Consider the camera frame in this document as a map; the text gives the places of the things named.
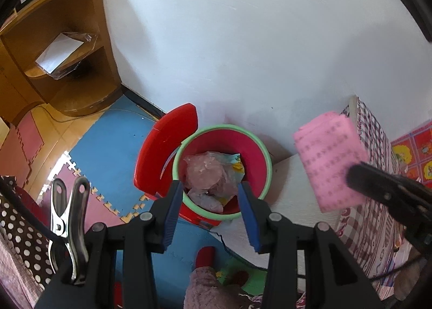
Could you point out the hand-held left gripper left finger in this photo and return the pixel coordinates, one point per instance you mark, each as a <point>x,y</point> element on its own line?
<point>172,214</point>

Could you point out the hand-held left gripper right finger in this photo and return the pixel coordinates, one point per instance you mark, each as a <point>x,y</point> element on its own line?
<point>249,214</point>

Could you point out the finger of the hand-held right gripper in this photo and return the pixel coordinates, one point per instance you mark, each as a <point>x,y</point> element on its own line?
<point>378,180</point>

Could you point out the pink patterned cloth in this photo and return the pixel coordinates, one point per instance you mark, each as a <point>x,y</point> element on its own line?
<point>330,160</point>

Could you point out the clear plastic bag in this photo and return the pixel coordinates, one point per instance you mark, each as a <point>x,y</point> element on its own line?
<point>206,174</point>

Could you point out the red bin green rim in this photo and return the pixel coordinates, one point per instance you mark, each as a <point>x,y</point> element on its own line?
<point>260,160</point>

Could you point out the person's right hand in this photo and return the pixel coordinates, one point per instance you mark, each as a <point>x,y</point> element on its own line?
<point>410,278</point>

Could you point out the checkered heart bed sheet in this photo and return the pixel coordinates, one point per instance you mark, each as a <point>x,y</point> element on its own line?
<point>371,228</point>

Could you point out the red floral printed cloth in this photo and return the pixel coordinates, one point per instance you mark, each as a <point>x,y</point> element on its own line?
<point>415,150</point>

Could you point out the white wooden table side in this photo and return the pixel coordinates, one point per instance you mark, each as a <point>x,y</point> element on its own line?
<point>293,187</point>

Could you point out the red slipper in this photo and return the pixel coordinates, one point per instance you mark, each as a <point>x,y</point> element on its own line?
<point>205,256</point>
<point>238,277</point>

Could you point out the pink fuzzy slipper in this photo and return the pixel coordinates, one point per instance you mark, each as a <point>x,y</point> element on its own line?
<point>202,288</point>

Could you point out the foam puzzle floor mat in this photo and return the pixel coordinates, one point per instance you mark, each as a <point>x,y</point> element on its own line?
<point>111,147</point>

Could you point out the metal spring clip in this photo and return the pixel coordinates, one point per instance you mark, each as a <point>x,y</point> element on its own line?
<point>67,221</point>

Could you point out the dark polka dot cloth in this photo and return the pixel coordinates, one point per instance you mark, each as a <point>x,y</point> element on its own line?
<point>20,238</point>

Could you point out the plastic-wrapped white paper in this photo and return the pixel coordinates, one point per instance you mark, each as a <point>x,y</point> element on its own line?
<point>60,52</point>

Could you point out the wooden cabinet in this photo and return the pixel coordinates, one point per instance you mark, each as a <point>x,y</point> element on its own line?
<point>67,25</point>

